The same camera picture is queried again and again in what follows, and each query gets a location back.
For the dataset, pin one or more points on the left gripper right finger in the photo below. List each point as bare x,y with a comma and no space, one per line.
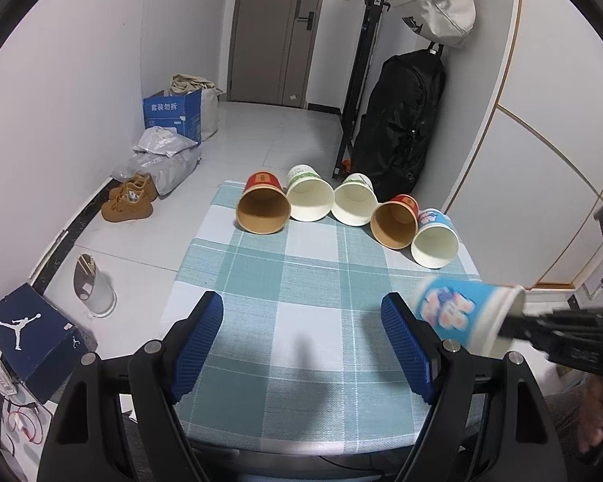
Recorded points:
443,378

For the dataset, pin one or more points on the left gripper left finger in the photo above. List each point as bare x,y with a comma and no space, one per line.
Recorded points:
160,374

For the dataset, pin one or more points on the blue white paper cup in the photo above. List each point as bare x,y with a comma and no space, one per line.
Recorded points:
469,311

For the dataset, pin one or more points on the blue white cup right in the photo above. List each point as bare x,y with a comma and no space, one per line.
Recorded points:
436,243

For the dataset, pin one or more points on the red brown cup right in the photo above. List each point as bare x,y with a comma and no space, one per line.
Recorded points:
394,224

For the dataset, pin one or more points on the red brown cup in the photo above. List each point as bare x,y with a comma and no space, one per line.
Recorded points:
394,224
263,208

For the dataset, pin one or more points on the green white cup right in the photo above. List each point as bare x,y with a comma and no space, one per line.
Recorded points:
354,201

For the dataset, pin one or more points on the green white cup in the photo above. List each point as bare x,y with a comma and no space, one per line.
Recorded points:
310,196
354,201

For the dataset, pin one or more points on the red brown cup left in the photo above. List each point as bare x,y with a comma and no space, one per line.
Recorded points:
263,208

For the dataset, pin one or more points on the green white cup left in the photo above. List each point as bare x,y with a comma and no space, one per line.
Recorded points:
310,196

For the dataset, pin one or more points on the person's right hand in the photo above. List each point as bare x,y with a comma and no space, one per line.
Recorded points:
590,419

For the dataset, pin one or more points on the white cylinder bin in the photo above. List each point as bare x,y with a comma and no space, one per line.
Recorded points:
92,287

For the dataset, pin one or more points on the navy jordan shoe box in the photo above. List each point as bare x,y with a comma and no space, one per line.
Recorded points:
39,344

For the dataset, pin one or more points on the teal plaid tablecloth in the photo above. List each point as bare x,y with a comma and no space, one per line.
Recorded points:
301,364

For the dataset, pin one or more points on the white power strip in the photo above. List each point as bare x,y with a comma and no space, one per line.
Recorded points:
7,385

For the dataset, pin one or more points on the brown shoes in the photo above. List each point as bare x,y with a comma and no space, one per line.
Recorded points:
130,201

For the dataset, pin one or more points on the grey plastic mailer bags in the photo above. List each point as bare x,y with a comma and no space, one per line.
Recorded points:
167,157

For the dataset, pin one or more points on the blue cardboard box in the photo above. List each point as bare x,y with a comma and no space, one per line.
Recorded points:
181,113

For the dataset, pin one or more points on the black backpack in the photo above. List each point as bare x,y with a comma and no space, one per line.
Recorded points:
395,131

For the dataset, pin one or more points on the white sack with cloth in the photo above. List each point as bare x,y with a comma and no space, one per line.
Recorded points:
210,94

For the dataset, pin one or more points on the black coat stand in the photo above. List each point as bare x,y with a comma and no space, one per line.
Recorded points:
357,81

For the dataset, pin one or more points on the brown door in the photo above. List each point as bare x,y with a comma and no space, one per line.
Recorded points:
271,51

